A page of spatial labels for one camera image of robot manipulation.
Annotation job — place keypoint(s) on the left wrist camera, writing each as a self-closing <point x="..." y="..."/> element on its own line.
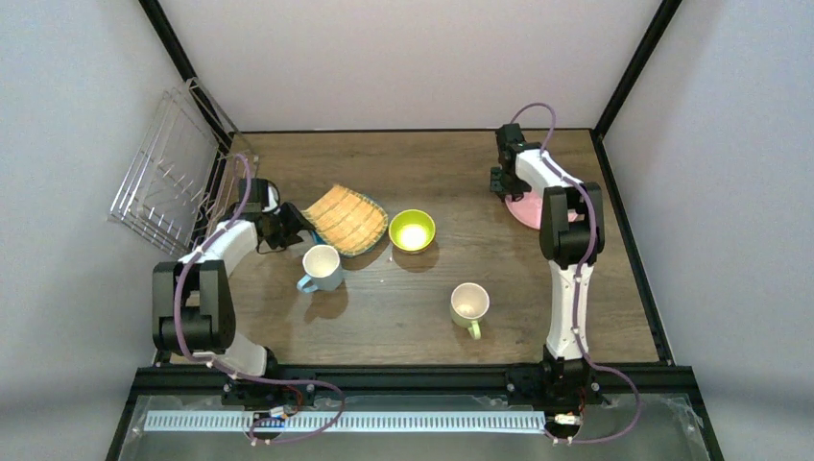
<point x="272" y="202"/>

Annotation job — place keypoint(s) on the lime green bowl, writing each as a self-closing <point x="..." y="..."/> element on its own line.
<point x="412" y="231"/>

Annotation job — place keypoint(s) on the pale green mug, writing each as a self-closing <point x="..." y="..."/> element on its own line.
<point x="469" y="303"/>

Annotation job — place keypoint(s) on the white slotted cable duct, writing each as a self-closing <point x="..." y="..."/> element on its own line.
<point x="510" y="422"/>

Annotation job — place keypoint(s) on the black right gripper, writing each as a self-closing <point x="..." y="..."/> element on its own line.
<point x="503" y="181"/>

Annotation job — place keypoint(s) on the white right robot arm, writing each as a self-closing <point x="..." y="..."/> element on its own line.
<point x="394" y="307"/>

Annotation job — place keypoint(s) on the light blue mug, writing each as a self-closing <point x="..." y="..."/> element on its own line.
<point x="322" y="268"/>

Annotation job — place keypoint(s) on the black aluminium frame rail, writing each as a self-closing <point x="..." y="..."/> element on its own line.
<point x="522" y="383"/>

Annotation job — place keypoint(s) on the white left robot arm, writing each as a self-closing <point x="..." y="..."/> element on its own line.
<point x="193" y="314"/>

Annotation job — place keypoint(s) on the teal polka dot plate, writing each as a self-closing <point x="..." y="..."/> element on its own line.
<point x="318" y="238"/>

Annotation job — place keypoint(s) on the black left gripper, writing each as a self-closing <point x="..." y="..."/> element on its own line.
<point x="286" y="224"/>

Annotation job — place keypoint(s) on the bamboo pattern square plate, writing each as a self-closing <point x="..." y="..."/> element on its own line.
<point x="346" y="217"/>

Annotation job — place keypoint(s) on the metal wire dish rack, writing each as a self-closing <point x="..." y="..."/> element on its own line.
<point x="184" y="175"/>

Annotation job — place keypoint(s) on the pink round plate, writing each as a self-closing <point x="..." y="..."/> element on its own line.
<point x="530" y="211"/>

